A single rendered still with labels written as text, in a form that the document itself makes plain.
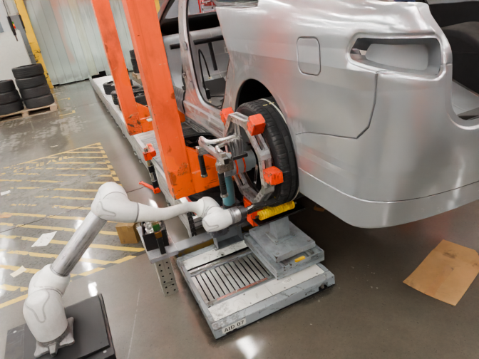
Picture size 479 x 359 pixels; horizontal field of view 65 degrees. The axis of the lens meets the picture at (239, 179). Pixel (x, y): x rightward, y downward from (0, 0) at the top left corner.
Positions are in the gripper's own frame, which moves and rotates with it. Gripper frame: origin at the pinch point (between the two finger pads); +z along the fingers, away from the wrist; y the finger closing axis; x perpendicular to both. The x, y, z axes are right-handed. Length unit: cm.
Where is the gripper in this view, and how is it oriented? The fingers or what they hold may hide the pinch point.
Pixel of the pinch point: (269, 202)
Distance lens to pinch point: 220.7
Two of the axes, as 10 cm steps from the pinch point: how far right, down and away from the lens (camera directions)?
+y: 1.9, -4.0, -9.0
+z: 9.0, -2.9, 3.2
